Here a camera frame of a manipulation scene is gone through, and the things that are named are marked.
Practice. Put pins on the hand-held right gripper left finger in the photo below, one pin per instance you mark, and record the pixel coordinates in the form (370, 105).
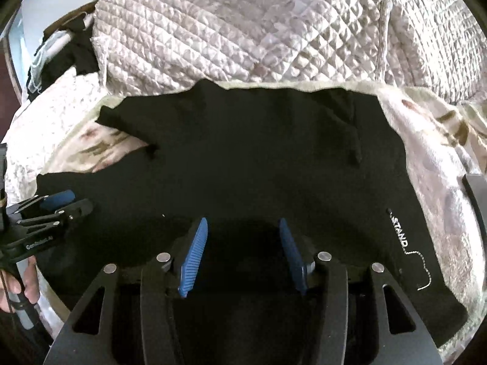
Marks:
(193, 260)

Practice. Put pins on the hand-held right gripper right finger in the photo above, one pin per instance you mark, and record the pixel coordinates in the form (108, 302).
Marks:
(292, 256)

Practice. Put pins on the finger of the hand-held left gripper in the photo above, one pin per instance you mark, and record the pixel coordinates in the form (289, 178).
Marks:
(57, 199)
(74, 211)

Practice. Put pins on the black pants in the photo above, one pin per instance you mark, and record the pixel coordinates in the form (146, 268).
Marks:
(243, 159)

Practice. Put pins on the person's left hand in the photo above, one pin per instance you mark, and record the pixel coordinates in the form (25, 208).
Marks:
(29, 277)

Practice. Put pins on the white floral quilted bedspread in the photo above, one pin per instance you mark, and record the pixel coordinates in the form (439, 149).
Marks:
(49, 121)

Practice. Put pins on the light teal garment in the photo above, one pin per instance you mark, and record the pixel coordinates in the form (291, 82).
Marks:
(42, 59)

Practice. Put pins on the black garment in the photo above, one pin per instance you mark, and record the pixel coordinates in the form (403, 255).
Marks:
(78, 59)

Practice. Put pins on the floral fleece blanket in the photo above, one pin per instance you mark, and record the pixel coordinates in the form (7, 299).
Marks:
(437, 152)

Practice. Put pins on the wooden headboard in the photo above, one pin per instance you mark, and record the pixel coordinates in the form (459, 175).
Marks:
(66, 14)

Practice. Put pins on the grey flat object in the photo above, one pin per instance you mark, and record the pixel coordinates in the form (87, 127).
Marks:
(477, 201)

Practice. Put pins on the pink quilted comforter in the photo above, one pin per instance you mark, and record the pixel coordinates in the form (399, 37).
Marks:
(236, 26)

